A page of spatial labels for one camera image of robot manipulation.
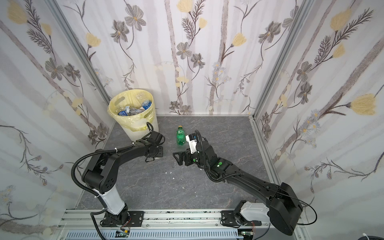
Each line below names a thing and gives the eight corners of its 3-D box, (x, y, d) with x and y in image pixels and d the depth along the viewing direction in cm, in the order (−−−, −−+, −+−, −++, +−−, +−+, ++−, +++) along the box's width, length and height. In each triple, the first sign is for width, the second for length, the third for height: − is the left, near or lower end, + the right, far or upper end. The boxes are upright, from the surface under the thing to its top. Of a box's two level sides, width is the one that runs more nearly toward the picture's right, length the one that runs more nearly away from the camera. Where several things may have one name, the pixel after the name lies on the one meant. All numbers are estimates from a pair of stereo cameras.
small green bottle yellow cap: (176, 146, 105) (175, 141, 100) (178, 129, 115) (177, 124, 110) (184, 146, 105) (184, 141, 100) (185, 129, 115) (185, 124, 110)
